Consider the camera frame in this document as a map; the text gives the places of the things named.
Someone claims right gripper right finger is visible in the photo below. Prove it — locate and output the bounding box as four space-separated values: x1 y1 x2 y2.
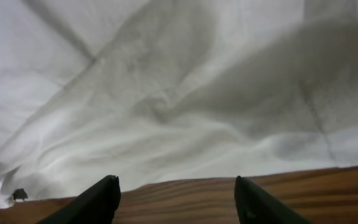
234 176 311 224

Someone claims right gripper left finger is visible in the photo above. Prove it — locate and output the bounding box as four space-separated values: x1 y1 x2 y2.
37 175 121 224

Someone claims white t-shirt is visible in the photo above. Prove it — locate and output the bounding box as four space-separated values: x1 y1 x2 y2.
0 0 358 208

